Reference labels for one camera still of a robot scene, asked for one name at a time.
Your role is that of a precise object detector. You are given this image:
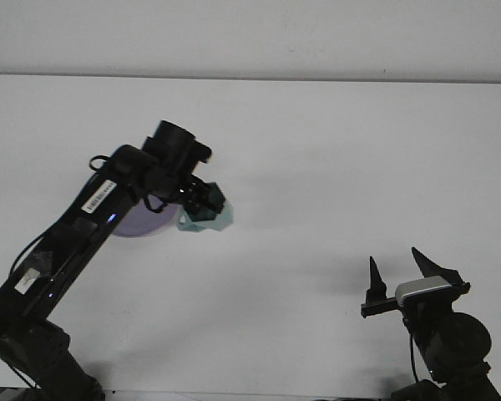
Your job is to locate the pale purple round plate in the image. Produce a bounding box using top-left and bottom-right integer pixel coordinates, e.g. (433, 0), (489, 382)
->
(92, 170), (180, 239)

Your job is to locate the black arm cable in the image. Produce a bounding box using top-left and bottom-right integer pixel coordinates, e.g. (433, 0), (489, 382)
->
(407, 317), (421, 383)
(8, 154), (170, 279)

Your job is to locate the pale blue hexagonal cup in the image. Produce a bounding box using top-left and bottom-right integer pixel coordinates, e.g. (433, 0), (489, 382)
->
(176, 195), (236, 233)

